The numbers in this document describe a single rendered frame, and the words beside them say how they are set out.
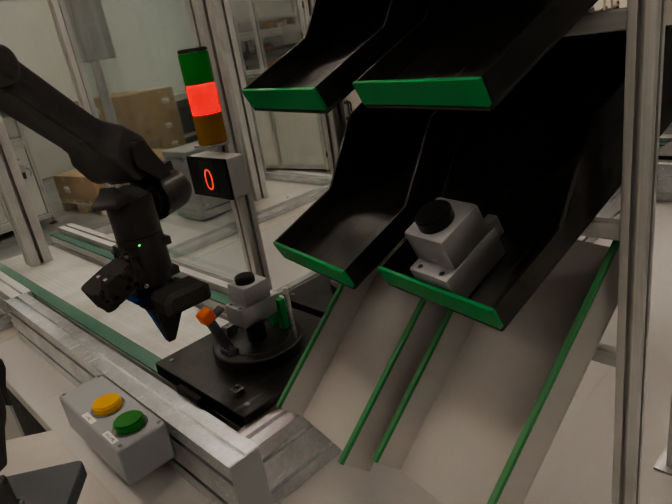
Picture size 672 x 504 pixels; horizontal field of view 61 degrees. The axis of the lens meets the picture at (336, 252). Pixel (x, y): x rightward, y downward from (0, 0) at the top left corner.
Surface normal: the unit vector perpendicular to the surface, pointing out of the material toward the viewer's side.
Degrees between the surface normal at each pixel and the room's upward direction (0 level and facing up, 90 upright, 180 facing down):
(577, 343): 90
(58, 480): 0
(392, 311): 45
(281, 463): 90
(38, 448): 0
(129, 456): 90
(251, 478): 90
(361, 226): 25
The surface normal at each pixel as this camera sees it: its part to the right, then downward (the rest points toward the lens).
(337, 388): -0.68, -0.42
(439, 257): -0.67, 0.68
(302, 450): 0.70, 0.16
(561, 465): -0.15, -0.92
